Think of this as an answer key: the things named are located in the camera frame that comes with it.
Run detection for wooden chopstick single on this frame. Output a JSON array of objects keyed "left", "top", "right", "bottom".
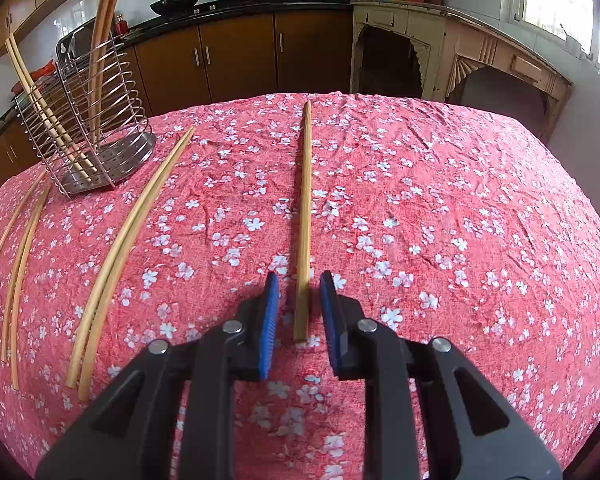
[{"left": 0, "top": 171, "right": 45, "bottom": 255}]

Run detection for brown lower kitchen cabinets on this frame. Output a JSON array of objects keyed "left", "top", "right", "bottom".
[{"left": 0, "top": 3, "right": 352, "bottom": 187}]

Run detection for chopstick in holder leaning left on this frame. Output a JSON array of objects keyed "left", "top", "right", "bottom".
[{"left": 5, "top": 32, "right": 91, "bottom": 181}]

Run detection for chopstick in holder leaning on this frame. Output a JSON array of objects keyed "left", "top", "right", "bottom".
[
  {"left": 87, "top": 0, "right": 118, "bottom": 146},
  {"left": 5, "top": 32, "right": 91, "bottom": 181}
]

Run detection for wooden chopstick right pair outer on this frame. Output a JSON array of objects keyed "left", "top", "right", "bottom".
[{"left": 66, "top": 127, "right": 195, "bottom": 402}]

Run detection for pink floral tablecloth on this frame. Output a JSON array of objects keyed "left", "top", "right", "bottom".
[{"left": 0, "top": 93, "right": 600, "bottom": 479}]

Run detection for red sauce bottle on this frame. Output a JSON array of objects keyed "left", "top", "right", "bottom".
[{"left": 114, "top": 12, "right": 129, "bottom": 36}]

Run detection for chopstick in holder leaning right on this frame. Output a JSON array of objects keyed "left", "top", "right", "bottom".
[{"left": 87, "top": 0, "right": 118, "bottom": 146}]

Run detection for black wok left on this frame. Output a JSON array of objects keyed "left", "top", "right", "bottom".
[{"left": 150, "top": 0, "right": 198, "bottom": 18}]

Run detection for cream wooden side table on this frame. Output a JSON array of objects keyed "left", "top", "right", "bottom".
[{"left": 349, "top": 0, "right": 573, "bottom": 143}]

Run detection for steel wire utensil holder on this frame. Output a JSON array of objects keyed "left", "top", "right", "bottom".
[{"left": 16, "top": 20, "right": 156, "bottom": 197}]

